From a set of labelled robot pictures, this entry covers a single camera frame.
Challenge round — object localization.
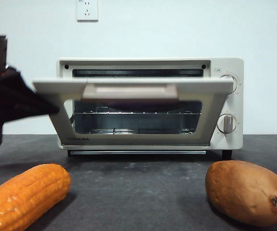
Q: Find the glass oven door with handle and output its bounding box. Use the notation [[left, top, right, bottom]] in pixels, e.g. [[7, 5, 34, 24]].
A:
[[32, 79, 234, 146]]

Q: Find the orange corn cob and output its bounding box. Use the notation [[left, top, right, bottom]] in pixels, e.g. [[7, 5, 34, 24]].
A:
[[0, 164, 72, 231]]

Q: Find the white wall socket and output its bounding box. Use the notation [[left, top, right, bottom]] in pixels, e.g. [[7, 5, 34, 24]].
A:
[[76, 0, 99, 23]]

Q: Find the cream timer knob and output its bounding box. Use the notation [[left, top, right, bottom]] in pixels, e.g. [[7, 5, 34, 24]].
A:
[[217, 114, 237, 134]]

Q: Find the metal wire oven rack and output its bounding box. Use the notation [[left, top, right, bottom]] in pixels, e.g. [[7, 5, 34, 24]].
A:
[[75, 111, 199, 114]]

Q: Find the cream temperature knob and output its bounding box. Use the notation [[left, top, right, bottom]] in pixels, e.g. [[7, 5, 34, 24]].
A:
[[219, 74, 238, 91]]

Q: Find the cream Toshiba toaster oven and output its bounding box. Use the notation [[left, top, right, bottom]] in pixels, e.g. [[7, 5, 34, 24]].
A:
[[56, 57, 244, 160]]

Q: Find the brown sweet potato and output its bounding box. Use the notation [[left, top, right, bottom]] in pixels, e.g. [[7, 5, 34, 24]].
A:
[[205, 160, 277, 227]]

